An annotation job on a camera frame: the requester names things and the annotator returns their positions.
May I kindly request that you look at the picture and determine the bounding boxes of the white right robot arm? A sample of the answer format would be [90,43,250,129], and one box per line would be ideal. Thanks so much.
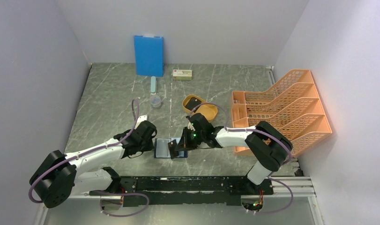
[169,113,293,194]

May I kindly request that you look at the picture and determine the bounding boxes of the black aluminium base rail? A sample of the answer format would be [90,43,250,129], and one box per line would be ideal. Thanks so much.
[70,176,315,207]

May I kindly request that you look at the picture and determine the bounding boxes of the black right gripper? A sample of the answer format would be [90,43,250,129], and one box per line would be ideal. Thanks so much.
[175,126,205,151]

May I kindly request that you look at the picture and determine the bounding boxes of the light blue stapler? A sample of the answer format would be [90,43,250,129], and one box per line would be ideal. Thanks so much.
[150,76,156,95]

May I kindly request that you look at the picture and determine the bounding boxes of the navy blue card holder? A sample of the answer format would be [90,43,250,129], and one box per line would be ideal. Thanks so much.
[154,137,188,159]

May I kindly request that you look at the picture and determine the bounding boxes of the orange plastic file organizer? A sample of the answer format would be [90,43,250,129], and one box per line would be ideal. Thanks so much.
[231,69,332,157]

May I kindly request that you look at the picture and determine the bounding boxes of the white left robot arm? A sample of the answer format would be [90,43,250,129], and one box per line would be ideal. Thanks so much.
[28,120,157,208]

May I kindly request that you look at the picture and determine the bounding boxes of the green and white small box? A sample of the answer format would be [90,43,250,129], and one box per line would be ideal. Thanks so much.
[172,69,193,80]

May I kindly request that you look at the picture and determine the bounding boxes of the black VIP card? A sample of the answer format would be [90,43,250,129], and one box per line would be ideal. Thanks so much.
[185,97,202,111]

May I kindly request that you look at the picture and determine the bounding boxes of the clear jar of paper clips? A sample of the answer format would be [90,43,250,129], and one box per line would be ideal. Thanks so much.
[149,95,162,109]

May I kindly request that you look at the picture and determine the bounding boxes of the blue upright folder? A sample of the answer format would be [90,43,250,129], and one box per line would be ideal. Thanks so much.
[134,36,164,77]

